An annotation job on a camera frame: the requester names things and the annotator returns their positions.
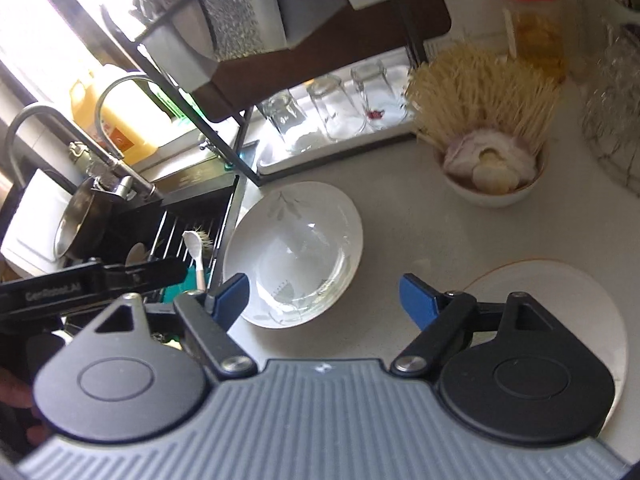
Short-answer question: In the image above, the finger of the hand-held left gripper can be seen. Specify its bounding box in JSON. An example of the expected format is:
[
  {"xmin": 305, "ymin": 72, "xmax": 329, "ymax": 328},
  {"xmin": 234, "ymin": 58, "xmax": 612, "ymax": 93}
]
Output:
[{"xmin": 97, "ymin": 257, "xmax": 189, "ymax": 294}]

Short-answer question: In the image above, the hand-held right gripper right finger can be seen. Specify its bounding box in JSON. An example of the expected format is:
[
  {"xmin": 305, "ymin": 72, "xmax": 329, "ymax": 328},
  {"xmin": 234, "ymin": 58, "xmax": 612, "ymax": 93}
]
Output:
[{"xmin": 389, "ymin": 273, "xmax": 566, "ymax": 376}]

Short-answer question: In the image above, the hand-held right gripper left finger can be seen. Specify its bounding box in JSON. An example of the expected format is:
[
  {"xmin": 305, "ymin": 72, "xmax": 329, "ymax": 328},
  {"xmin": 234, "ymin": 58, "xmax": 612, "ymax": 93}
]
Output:
[{"xmin": 70, "ymin": 273, "xmax": 259, "ymax": 376}]

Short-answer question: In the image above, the clear glass bowl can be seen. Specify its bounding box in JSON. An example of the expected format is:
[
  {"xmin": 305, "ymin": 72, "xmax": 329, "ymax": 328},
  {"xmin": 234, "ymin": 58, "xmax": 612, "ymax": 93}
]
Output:
[{"xmin": 254, "ymin": 220, "xmax": 349, "ymax": 322}]

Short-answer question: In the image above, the white leaf-patterned plate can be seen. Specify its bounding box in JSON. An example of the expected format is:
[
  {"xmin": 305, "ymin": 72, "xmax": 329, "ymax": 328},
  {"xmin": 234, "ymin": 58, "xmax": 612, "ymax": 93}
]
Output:
[{"xmin": 222, "ymin": 181, "xmax": 364, "ymax": 330}]

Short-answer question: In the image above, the white orange-rimmed plate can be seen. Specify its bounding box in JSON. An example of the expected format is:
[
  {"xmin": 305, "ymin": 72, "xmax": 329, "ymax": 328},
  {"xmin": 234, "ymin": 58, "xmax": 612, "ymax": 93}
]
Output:
[{"xmin": 462, "ymin": 259, "xmax": 629, "ymax": 433}]

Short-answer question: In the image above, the green sponge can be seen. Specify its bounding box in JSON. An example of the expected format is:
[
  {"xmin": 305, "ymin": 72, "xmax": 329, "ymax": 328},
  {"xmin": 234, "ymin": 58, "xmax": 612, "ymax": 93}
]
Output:
[{"xmin": 159, "ymin": 266, "xmax": 202, "ymax": 302}]

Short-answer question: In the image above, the black sink drain rack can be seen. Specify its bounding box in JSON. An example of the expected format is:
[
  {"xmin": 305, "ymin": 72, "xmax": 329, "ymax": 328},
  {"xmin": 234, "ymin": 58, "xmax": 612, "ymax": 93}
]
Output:
[{"xmin": 115, "ymin": 175, "xmax": 247, "ymax": 307}]

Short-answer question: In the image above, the steel pan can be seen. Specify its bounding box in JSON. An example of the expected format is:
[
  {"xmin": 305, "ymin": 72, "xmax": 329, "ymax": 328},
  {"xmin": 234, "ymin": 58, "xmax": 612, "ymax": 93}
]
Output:
[{"xmin": 52, "ymin": 177, "xmax": 109, "ymax": 262}]

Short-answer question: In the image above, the white square container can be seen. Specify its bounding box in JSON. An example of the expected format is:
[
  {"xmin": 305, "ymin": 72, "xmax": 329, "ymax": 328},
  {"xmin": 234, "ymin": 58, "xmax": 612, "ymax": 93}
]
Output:
[{"xmin": 0, "ymin": 169, "xmax": 77, "ymax": 274}]

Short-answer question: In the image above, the white bowl holding garlic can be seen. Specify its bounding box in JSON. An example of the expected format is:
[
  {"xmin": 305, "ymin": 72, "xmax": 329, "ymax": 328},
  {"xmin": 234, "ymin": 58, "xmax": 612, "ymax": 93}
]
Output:
[{"xmin": 434, "ymin": 140, "xmax": 550, "ymax": 209}]

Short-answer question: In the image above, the yellow plastic bottle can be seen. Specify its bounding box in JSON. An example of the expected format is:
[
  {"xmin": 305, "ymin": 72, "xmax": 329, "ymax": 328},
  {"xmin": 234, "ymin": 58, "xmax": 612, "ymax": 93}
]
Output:
[{"xmin": 70, "ymin": 62, "xmax": 162, "ymax": 164}]

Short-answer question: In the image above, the garlic bulb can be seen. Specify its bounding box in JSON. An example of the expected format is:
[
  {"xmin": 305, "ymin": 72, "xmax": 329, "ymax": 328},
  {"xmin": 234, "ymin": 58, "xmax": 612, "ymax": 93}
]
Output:
[{"xmin": 472, "ymin": 147, "xmax": 522, "ymax": 195}]

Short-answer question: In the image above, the white drip tray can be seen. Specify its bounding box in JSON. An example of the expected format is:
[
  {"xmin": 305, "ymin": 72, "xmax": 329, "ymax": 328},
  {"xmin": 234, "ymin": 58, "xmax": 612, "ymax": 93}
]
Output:
[{"xmin": 256, "ymin": 42, "xmax": 451, "ymax": 177}]

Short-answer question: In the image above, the chrome kitchen faucet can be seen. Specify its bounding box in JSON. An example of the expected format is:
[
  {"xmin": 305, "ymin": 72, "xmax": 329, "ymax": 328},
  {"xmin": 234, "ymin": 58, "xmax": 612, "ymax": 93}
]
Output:
[{"xmin": 6, "ymin": 104, "xmax": 162, "ymax": 204}]

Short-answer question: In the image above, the clear drinking glass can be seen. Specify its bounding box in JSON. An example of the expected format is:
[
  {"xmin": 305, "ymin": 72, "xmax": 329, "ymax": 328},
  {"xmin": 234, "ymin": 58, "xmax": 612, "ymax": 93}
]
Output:
[
  {"xmin": 349, "ymin": 58, "xmax": 409, "ymax": 122},
  {"xmin": 259, "ymin": 90, "xmax": 322, "ymax": 154},
  {"xmin": 306, "ymin": 74, "xmax": 368, "ymax": 142}
]

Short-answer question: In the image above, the slim curved faucet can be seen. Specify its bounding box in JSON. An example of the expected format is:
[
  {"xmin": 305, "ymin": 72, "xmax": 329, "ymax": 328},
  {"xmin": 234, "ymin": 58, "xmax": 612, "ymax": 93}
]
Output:
[{"xmin": 94, "ymin": 73, "xmax": 167, "ymax": 162}]

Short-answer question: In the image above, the bundle of toothpicks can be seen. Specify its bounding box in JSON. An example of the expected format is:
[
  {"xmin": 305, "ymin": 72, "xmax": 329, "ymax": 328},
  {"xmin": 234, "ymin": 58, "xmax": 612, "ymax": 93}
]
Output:
[{"xmin": 404, "ymin": 42, "xmax": 561, "ymax": 155}]

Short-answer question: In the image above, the grey textured board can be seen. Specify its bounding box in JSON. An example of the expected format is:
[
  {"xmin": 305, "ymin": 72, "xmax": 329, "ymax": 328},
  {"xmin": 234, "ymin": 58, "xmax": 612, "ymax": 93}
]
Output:
[{"xmin": 179, "ymin": 0, "xmax": 292, "ymax": 64}]

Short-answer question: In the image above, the dark brown cutting board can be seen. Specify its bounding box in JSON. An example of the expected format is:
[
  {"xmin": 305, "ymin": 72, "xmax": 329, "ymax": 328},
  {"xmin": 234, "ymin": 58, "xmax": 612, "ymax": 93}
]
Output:
[{"xmin": 192, "ymin": 0, "xmax": 453, "ymax": 124}]

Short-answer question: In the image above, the red-lidded plastic jar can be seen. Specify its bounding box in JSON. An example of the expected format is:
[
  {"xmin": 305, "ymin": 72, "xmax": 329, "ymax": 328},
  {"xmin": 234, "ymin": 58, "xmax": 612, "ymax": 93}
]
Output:
[{"xmin": 496, "ymin": 0, "xmax": 569, "ymax": 84}]

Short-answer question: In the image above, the black dish rack frame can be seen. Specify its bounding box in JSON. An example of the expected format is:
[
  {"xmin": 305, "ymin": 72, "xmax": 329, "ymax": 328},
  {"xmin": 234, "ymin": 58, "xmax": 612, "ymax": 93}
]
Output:
[{"xmin": 100, "ymin": 0, "xmax": 432, "ymax": 189}]

